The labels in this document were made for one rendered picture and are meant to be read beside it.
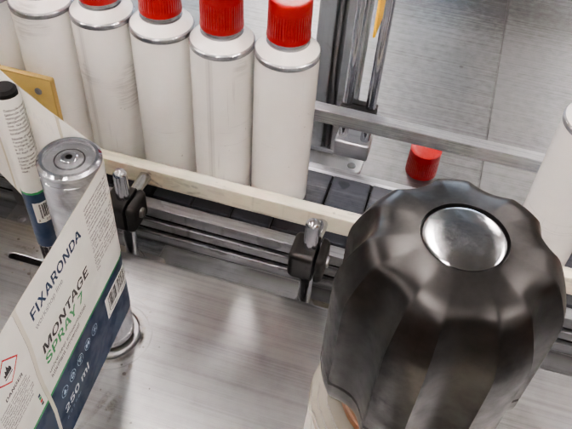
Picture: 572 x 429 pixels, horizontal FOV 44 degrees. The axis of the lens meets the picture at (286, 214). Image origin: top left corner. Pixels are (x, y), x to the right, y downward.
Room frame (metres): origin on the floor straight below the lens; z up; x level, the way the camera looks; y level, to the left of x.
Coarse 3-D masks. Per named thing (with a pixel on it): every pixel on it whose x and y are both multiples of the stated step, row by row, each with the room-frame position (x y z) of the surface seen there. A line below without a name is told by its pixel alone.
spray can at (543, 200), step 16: (560, 128) 0.40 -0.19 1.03; (560, 144) 0.39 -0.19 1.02; (544, 160) 0.40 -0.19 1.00; (560, 160) 0.39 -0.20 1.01; (544, 176) 0.39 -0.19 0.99; (560, 176) 0.38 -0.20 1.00; (544, 192) 0.39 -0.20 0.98; (560, 192) 0.38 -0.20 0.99; (528, 208) 0.40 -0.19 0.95; (544, 208) 0.38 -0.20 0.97; (560, 208) 0.38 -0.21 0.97; (544, 224) 0.38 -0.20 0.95; (560, 224) 0.38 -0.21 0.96; (544, 240) 0.38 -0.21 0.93; (560, 240) 0.37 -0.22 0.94; (560, 256) 0.38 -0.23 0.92
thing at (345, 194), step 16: (320, 176) 0.49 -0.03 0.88; (336, 176) 0.49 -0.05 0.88; (160, 192) 0.45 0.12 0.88; (176, 192) 0.45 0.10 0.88; (320, 192) 0.46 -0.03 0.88; (336, 192) 0.47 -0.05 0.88; (352, 192) 0.47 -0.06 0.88; (368, 192) 0.47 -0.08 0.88; (384, 192) 0.47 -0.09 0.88; (192, 208) 0.44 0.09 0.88; (208, 208) 0.43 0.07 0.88; (224, 208) 0.44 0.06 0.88; (336, 208) 0.45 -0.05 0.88; (352, 208) 0.45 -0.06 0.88; (368, 208) 0.45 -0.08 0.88; (256, 224) 0.42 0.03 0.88; (272, 224) 0.42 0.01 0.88; (288, 224) 0.42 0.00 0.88; (336, 240) 0.41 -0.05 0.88
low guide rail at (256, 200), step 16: (112, 160) 0.45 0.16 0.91; (128, 160) 0.45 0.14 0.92; (144, 160) 0.45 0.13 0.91; (128, 176) 0.45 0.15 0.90; (160, 176) 0.44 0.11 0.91; (176, 176) 0.44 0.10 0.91; (192, 176) 0.44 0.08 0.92; (208, 176) 0.44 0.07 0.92; (192, 192) 0.43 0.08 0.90; (208, 192) 0.43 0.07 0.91; (224, 192) 0.42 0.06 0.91; (240, 192) 0.42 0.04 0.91; (256, 192) 0.42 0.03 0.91; (272, 192) 0.43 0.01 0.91; (240, 208) 0.42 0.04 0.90; (256, 208) 0.42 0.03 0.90; (272, 208) 0.41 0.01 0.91; (288, 208) 0.41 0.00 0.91; (304, 208) 0.41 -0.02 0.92; (320, 208) 0.41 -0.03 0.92; (304, 224) 0.41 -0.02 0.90; (336, 224) 0.40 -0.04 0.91; (352, 224) 0.40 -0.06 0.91
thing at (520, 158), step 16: (320, 112) 0.48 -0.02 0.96; (336, 112) 0.48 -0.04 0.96; (352, 112) 0.49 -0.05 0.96; (352, 128) 0.48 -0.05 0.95; (368, 128) 0.47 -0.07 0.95; (384, 128) 0.47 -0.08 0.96; (400, 128) 0.47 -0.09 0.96; (416, 128) 0.47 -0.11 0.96; (432, 128) 0.47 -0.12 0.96; (416, 144) 0.46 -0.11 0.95; (432, 144) 0.46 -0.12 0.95; (448, 144) 0.46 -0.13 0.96; (464, 144) 0.46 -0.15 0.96; (480, 144) 0.46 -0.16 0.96; (496, 144) 0.46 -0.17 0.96; (496, 160) 0.45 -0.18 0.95; (512, 160) 0.45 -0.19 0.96; (528, 160) 0.44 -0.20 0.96
